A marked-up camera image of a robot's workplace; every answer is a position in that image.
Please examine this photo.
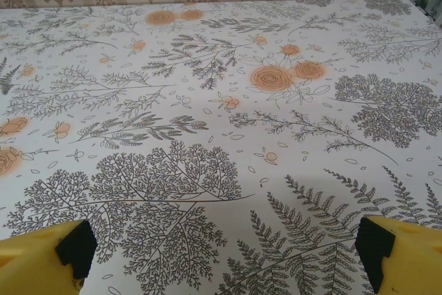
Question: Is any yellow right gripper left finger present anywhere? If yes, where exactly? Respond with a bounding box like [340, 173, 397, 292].
[0, 220, 97, 295]

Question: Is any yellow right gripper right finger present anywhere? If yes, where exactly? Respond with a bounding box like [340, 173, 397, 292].
[355, 215, 442, 295]

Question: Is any floral patterned table cover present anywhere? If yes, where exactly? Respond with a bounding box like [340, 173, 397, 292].
[0, 0, 442, 295]

